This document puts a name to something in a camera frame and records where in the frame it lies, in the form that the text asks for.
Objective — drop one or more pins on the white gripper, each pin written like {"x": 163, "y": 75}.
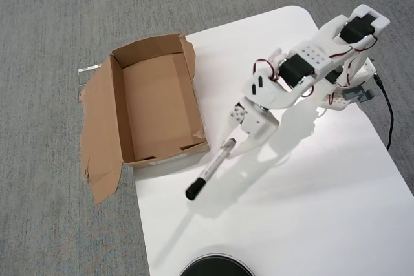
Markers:
{"x": 256, "y": 123}

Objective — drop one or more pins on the black and white marker pen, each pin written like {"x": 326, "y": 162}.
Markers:
{"x": 210, "y": 169}

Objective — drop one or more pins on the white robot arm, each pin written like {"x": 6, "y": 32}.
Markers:
{"x": 310, "y": 56}

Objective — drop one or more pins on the open brown cardboard box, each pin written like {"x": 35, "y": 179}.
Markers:
{"x": 155, "y": 108}

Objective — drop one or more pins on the grey table clamp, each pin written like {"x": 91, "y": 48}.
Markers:
{"x": 357, "y": 93}

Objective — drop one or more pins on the black round disc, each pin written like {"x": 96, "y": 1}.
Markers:
{"x": 215, "y": 264}

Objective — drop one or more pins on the white label strip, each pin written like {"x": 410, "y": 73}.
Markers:
{"x": 90, "y": 68}

